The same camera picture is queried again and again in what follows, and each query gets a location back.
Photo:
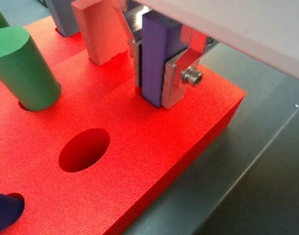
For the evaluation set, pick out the purple rectangular block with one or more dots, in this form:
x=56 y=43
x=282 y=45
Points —
x=160 y=44

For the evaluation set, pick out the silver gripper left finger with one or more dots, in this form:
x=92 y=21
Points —
x=130 y=12

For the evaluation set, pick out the dark blue rounded peg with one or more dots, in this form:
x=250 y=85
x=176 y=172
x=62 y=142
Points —
x=11 y=209

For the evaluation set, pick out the red foam peg board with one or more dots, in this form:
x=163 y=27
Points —
x=94 y=158

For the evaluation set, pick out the light blue notched peg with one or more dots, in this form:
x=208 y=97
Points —
x=63 y=16

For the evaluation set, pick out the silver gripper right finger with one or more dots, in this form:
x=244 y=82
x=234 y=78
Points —
x=182 y=71

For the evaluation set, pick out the green cylinder peg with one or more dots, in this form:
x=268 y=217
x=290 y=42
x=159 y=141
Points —
x=24 y=71

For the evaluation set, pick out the pink rectangular peg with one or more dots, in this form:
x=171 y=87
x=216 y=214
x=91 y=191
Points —
x=103 y=33

